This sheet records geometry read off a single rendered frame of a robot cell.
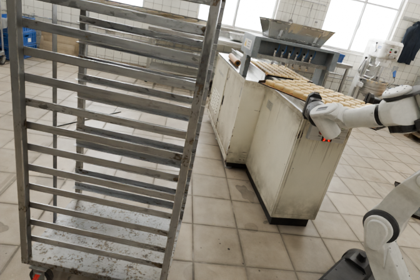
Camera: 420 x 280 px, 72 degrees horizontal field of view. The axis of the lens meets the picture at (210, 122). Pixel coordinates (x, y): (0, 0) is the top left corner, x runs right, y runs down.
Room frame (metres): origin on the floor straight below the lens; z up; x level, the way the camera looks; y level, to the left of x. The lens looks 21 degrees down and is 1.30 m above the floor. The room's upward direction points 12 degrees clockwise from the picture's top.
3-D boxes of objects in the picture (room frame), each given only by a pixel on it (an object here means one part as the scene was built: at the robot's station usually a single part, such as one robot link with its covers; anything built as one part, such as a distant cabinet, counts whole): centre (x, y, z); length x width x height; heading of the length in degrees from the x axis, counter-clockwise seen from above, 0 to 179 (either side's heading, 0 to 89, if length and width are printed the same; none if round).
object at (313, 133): (1.64, -0.70, 0.77); 0.24 x 0.04 x 0.14; 102
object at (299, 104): (2.57, -0.35, 0.87); 2.01 x 0.03 x 0.07; 12
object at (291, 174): (1.99, -0.63, 0.45); 0.70 x 0.34 x 0.90; 12
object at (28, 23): (0.94, 0.36, 1.14); 0.64 x 0.03 x 0.03; 90
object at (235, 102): (2.95, -0.42, 0.42); 1.28 x 0.72 x 0.84; 12
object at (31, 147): (0.94, 0.36, 0.69); 0.64 x 0.03 x 0.03; 90
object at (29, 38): (4.41, 3.27, 0.30); 0.60 x 0.40 x 0.20; 8
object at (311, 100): (1.17, -0.42, 1.00); 0.12 x 0.10 x 0.13; 0
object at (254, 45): (2.49, -0.52, 1.01); 0.72 x 0.33 x 0.34; 102
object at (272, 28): (2.49, -0.52, 1.25); 0.56 x 0.29 x 0.14; 102
